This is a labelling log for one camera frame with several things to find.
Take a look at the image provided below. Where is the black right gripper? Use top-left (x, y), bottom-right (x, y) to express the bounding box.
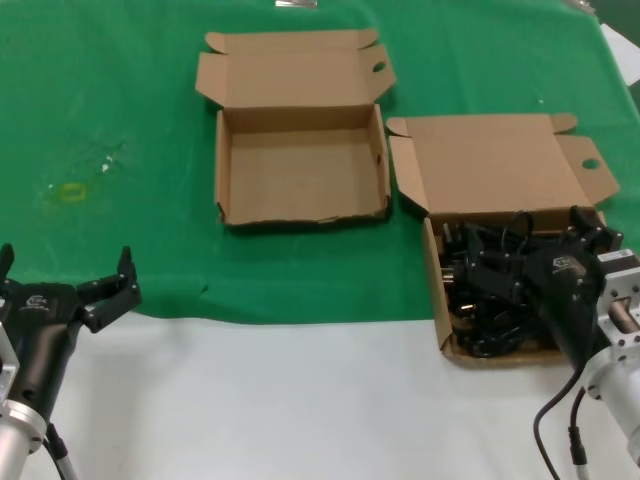
top-left (460, 204), bottom-right (626, 372)

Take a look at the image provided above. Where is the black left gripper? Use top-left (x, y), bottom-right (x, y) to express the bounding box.
top-left (0, 243), bottom-right (143, 421)

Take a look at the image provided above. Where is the cardboard box with intact rim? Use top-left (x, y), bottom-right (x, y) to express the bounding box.
top-left (385, 113), bottom-right (622, 372)

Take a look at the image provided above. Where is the cardboard box with torn rim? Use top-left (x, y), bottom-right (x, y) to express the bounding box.
top-left (194, 28), bottom-right (399, 231)

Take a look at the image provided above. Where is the green table cloth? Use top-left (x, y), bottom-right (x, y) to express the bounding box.
top-left (0, 0), bottom-right (640, 327)

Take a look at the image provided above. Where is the white paper sheet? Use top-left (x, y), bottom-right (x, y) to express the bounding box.
top-left (598, 22), bottom-right (640, 87)

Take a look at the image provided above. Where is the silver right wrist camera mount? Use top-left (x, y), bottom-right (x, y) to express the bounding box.
top-left (597, 249), bottom-right (640, 362)

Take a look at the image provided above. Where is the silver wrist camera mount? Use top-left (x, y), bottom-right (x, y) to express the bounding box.
top-left (0, 295), bottom-right (22, 404)
top-left (597, 249), bottom-right (640, 362)

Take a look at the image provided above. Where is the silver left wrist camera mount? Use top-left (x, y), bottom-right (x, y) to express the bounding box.
top-left (0, 295), bottom-right (22, 404)

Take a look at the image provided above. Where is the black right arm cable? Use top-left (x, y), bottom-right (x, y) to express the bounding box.
top-left (533, 368), bottom-right (587, 480)

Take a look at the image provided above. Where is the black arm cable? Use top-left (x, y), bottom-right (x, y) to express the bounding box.
top-left (533, 368), bottom-right (587, 480)
top-left (42, 421), bottom-right (80, 480)

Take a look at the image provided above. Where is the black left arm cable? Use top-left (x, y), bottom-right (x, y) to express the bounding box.
top-left (42, 421), bottom-right (80, 480)

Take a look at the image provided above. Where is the right arm cable with connector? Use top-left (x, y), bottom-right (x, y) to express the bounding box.
top-left (568, 387), bottom-right (592, 480)

